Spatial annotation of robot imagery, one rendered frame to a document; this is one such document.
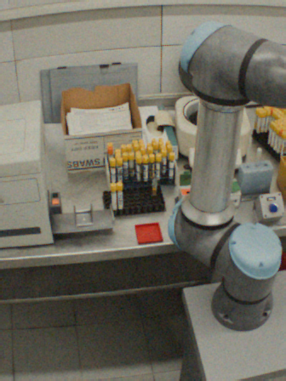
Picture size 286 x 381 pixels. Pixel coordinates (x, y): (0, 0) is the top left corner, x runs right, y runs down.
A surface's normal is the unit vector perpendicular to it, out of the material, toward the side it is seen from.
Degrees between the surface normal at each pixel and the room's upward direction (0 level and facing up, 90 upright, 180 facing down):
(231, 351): 1
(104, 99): 88
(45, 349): 0
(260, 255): 7
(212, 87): 86
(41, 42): 90
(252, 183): 90
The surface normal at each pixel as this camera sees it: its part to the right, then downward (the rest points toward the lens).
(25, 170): 0.15, 0.65
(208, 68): -0.69, 0.43
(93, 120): -0.02, -0.75
